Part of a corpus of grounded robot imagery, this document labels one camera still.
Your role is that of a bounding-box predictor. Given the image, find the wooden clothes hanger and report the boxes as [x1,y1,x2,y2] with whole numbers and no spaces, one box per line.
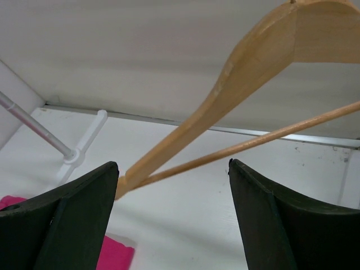
[115,1,359,199]

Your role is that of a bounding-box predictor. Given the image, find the aluminium table edge rail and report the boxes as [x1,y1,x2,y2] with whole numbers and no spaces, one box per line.
[44,103,359,150]

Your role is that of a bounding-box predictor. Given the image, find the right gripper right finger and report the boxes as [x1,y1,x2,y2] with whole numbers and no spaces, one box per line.
[228,159,359,269]

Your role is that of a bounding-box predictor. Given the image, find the white metal clothes rack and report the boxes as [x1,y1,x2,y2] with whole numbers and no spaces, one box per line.
[1,93,107,186]

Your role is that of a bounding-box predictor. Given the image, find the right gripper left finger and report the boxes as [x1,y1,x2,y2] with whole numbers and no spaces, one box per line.
[1,161,119,269]

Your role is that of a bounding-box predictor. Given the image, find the pink trousers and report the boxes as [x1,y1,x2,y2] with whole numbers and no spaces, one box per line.
[1,196,135,269]

